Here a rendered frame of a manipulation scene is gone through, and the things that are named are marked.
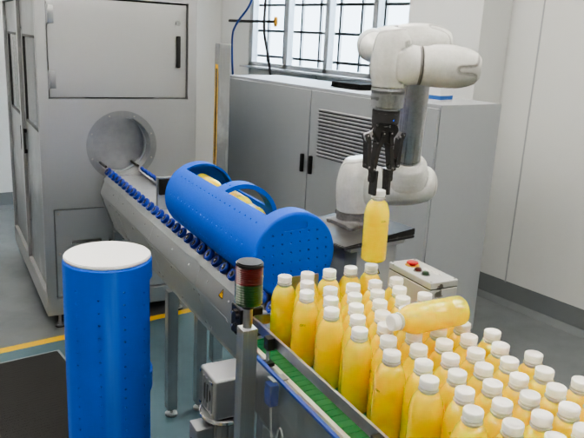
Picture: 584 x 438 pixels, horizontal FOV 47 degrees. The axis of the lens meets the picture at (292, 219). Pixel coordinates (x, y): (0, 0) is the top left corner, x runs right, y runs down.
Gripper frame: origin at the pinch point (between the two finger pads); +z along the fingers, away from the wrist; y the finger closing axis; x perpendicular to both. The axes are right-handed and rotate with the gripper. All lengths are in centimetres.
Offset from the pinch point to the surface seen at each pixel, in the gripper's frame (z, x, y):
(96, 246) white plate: 34, -70, 63
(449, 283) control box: 28.0, 12.4, -18.5
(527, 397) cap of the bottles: 26, 71, 12
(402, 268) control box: 27.2, -0.9, -11.6
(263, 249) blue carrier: 24.5, -23.4, 23.6
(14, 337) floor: 138, -235, 78
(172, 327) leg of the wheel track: 92, -120, 21
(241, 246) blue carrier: 26.1, -33.1, 26.8
